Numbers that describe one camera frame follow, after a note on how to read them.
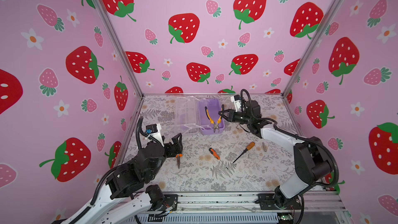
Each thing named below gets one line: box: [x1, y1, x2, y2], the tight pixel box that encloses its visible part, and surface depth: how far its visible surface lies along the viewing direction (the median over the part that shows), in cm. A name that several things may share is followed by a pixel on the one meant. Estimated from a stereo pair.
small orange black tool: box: [208, 147, 221, 161], surface depth 92 cm
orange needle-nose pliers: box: [175, 153, 183, 170], surface depth 89 cm
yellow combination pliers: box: [204, 104, 225, 133], surface depth 85 cm
